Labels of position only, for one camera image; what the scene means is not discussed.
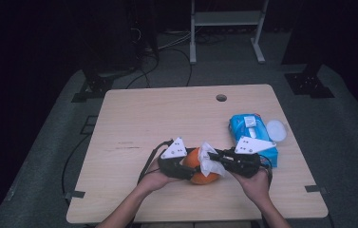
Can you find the person's right hand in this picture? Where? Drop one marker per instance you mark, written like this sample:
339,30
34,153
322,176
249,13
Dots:
255,186

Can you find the blue wet wipe pack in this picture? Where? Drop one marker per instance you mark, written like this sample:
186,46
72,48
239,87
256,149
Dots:
240,125

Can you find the orange plush toy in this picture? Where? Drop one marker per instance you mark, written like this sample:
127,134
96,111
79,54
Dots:
203,179

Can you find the black tape floor outline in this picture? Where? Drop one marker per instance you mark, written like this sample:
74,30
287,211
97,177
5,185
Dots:
84,130

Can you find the white metal stand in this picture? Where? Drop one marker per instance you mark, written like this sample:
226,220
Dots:
227,18

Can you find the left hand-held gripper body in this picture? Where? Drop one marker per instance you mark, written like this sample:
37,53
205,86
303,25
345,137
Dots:
175,148

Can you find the white wet wipe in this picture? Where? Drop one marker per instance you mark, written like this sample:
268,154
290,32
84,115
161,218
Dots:
210,166

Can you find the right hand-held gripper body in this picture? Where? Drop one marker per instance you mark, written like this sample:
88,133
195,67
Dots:
252,145

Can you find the person's left hand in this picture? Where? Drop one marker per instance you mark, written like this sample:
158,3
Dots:
156,180

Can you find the black tape strip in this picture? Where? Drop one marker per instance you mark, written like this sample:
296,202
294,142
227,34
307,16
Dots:
75,194
316,189

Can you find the black stand base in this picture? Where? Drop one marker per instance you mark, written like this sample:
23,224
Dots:
97,85
308,84

